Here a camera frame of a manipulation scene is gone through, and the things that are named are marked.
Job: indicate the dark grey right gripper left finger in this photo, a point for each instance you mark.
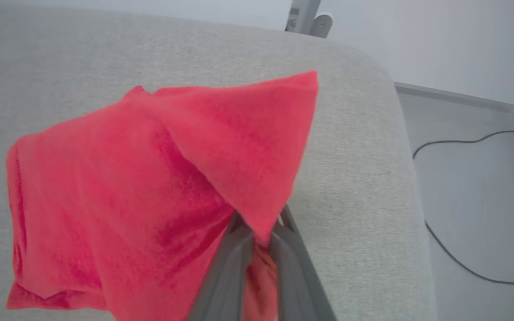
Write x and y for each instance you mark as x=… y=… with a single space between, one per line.
x=230 y=281

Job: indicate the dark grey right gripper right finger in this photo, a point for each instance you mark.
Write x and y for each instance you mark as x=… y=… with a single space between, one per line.
x=299 y=285

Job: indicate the red and white jersey garment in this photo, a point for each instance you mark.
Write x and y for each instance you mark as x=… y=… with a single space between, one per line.
x=127 y=187

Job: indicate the grey fabric sofa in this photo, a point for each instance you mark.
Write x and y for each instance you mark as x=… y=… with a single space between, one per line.
x=359 y=178

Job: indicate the grey metal stand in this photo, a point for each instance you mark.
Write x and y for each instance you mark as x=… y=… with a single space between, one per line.
x=304 y=18

